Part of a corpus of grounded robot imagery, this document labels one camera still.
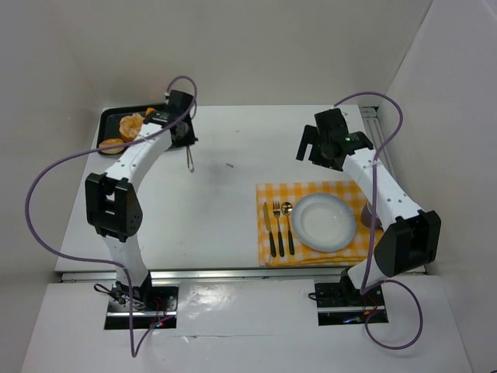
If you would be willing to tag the purple mug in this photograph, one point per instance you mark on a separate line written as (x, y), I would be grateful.
(367, 217)

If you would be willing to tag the metal tongs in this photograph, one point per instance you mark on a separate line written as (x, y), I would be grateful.
(189, 159)

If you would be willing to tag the aluminium rail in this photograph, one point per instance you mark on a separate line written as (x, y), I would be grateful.
(214, 275)

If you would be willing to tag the croissant bread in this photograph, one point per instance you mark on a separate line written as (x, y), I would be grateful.
(130, 127)

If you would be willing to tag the black tray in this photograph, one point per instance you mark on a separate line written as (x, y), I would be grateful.
(112, 120)

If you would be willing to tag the gold spoon black handle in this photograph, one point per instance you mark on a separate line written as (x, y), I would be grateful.
(287, 209)

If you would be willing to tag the gold knife black handle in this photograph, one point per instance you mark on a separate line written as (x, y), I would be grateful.
(269, 230)

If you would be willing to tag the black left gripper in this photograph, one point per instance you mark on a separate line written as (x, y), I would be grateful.
(185, 141)

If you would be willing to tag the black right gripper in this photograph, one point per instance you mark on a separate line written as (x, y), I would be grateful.
(313, 144)

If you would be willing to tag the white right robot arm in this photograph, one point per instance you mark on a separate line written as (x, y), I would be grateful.
(411, 235)

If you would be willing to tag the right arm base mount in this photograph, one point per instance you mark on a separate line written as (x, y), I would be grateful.
(339, 296)

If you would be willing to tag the round bread bun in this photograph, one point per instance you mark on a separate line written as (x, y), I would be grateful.
(111, 146)

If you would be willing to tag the yellow checkered cloth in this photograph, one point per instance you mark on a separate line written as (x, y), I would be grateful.
(346, 190)

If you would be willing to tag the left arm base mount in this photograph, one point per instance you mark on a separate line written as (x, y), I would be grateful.
(163, 302)

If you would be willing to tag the gold fork black handle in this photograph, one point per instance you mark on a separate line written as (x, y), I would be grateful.
(277, 214)

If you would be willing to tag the white blue-rimmed plate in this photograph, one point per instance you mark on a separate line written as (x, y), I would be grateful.
(323, 222)

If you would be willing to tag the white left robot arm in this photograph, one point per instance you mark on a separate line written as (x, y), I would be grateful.
(112, 207)

